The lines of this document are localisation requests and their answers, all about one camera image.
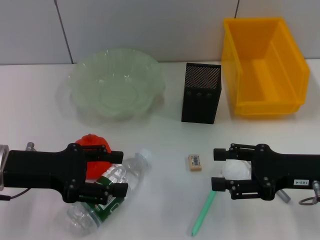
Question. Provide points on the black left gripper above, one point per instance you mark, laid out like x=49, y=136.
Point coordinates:
x=45, y=170

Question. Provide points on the white paper ball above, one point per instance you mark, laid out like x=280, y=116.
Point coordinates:
x=235, y=170

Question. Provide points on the green glass fruit bowl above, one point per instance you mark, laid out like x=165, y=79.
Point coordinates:
x=115, y=82

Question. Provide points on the grey marker pen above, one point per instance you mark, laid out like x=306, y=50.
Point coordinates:
x=283, y=196

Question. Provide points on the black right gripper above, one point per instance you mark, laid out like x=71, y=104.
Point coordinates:
x=282, y=172

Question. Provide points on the yellow plastic bin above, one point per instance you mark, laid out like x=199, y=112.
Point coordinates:
x=265, y=75

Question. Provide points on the beige eraser with barcode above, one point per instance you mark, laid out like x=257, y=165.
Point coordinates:
x=195, y=163

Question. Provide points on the red orange toy fruit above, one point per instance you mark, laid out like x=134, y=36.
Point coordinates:
x=96, y=167

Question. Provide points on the black mesh pen holder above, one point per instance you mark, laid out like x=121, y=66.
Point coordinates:
x=200, y=100

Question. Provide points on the clear green label water bottle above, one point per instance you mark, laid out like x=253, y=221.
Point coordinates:
x=135, y=172

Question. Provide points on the mint green pen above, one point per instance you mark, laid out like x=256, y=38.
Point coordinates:
x=203, y=212

